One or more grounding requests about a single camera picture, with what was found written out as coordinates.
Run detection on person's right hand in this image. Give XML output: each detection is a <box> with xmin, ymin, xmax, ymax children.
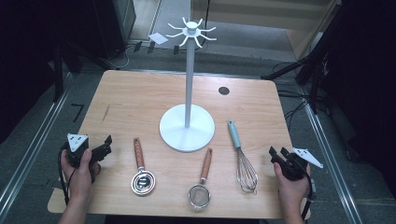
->
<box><xmin>274</xmin><ymin>161</ymin><xmax>312</xmax><ymax>203</ymax></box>

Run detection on white utensil stand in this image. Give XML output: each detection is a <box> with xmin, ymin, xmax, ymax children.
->
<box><xmin>159</xmin><ymin>17</ymin><xmax>218</xmax><ymax>153</ymax></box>

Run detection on black metal stand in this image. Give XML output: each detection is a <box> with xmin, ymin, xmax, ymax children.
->
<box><xmin>261</xmin><ymin>0</ymin><xmax>347</xmax><ymax>115</ymax></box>

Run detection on wooden-handled mesh strainer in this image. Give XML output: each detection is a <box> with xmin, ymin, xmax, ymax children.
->
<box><xmin>187</xmin><ymin>147</ymin><xmax>214</xmax><ymax>212</ymax></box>

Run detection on dark cabinet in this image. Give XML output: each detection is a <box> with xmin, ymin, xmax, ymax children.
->
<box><xmin>92</xmin><ymin>0</ymin><xmax>137</xmax><ymax>61</ymax></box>

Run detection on metal floor rail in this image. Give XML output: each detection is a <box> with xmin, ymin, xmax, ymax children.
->
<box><xmin>302</xmin><ymin>101</ymin><xmax>364</xmax><ymax>224</ymax></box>
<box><xmin>0</xmin><ymin>88</ymin><xmax>72</xmax><ymax>214</ymax></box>

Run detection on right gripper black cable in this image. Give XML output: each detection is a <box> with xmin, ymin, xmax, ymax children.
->
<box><xmin>300</xmin><ymin>172</ymin><xmax>316</xmax><ymax>222</ymax></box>

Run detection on teal-handled wire whisk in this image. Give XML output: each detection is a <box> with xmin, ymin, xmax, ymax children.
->
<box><xmin>227</xmin><ymin>119</ymin><xmax>259</xmax><ymax>195</ymax></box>

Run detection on black floor cables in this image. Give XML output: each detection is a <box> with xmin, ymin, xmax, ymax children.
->
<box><xmin>274</xmin><ymin>62</ymin><xmax>317</xmax><ymax>129</ymax></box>

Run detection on white paper sheet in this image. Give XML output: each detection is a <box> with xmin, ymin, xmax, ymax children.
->
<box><xmin>148</xmin><ymin>32</ymin><xmax>169</xmax><ymax>46</ymax></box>

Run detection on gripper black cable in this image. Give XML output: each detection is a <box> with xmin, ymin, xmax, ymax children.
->
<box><xmin>300</xmin><ymin>172</ymin><xmax>316</xmax><ymax>222</ymax></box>
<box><xmin>57</xmin><ymin>144</ymin><xmax>72</xmax><ymax>206</ymax></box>

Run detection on hanging black cable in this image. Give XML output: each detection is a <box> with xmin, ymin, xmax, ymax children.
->
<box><xmin>203</xmin><ymin>0</ymin><xmax>211</xmax><ymax>30</ymax></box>

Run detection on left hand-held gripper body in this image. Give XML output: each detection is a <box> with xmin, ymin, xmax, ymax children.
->
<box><xmin>64</xmin><ymin>133</ymin><xmax>94</xmax><ymax>171</ymax></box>

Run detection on beige wooden panel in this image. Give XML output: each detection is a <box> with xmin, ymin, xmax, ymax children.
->
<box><xmin>190</xmin><ymin>0</ymin><xmax>343</xmax><ymax>61</ymax></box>

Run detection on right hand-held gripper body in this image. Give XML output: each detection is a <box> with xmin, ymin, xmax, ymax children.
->
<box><xmin>279</xmin><ymin>147</ymin><xmax>324</xmax><ymax>182</ymax></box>

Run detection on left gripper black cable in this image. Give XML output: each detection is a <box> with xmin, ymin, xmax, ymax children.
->
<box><xmin>57</xmin><ymin>144</ymin><xmax>72</xmax><ymax>206</ymax></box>

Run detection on person's left hand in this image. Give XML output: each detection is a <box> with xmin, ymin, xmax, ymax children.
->
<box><xmin>60</xmin><ymin>148</ymin><xmax>102</xmax><ymax>203</ymax></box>

